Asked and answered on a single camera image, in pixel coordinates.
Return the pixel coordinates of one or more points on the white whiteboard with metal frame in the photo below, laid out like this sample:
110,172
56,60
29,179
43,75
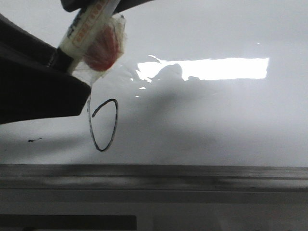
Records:
209,95

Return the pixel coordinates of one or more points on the white black whiteboard marker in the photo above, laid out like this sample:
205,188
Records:
70,51

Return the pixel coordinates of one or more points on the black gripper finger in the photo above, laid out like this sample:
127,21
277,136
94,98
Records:
29,89
72,5

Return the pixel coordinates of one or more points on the red magnet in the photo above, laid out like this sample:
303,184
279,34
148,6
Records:
103,50

